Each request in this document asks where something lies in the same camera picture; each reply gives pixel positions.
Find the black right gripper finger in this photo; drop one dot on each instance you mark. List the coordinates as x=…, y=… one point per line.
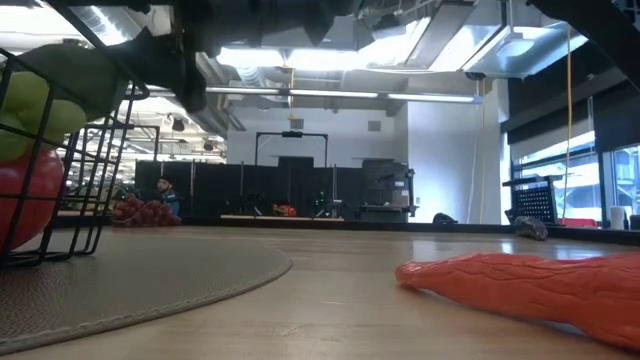
x=150, y=52
x=192, y=80

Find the dark green avocado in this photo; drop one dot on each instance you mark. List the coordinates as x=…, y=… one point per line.
x=75, y=75

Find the green grape bunch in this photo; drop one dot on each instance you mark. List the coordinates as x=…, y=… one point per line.
x=25, y=100

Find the red grape bunch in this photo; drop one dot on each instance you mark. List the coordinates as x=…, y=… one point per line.
x=147, y=212

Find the red apple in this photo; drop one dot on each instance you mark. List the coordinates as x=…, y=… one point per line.
x=22, y=200

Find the orange carrot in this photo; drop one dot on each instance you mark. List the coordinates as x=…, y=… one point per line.
x=525, y=290

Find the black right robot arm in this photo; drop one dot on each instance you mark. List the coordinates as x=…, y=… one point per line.
x=600, y=30

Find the distant red produce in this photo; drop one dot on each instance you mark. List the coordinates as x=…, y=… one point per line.
x=284, y=210

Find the black ceiling spotlight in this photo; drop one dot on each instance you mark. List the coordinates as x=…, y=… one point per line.
x=209, y=146
x=177, y=124

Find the person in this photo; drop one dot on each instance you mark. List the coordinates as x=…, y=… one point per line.
x=167, y=192

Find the background wooden table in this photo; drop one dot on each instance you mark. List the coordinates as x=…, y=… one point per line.
x=280, y=217

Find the long ceiling light tube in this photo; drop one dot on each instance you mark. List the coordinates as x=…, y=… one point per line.
x=430, y=97

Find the round grey placemat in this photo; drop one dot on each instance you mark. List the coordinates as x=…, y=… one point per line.
x=150, y=285

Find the black equipment cabinet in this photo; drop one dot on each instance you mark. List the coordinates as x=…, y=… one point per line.
x=390, y=185

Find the black perforated cart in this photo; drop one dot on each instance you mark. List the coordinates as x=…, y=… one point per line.
x=535, y=200

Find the red box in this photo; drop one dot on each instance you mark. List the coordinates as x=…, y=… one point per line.
x=577, y=222

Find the white roll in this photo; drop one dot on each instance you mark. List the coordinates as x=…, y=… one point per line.
x=618, y=217

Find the black background rig frame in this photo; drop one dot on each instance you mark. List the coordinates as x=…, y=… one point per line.
x=291, y=134
x=157, y=142

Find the black partition wall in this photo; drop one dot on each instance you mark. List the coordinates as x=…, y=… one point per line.
x=215, y=187

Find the grey wall vent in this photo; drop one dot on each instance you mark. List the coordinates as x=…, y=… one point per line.
x=374, y=125
x=296, y=123

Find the silver air duct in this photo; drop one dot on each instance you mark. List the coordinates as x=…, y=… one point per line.
x=500, y=40

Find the black metal table frame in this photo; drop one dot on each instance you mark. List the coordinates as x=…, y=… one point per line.
x=450, y=228

